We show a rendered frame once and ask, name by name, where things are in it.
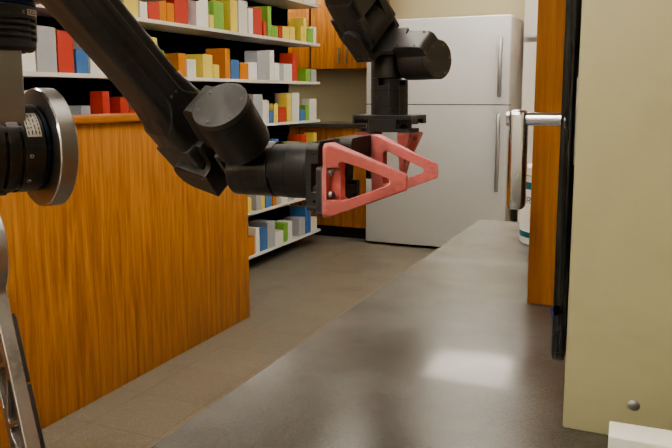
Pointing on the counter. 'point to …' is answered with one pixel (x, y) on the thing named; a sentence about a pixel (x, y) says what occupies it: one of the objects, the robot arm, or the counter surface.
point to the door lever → (516, 119)
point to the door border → (571, 150)
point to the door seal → (573, 165)
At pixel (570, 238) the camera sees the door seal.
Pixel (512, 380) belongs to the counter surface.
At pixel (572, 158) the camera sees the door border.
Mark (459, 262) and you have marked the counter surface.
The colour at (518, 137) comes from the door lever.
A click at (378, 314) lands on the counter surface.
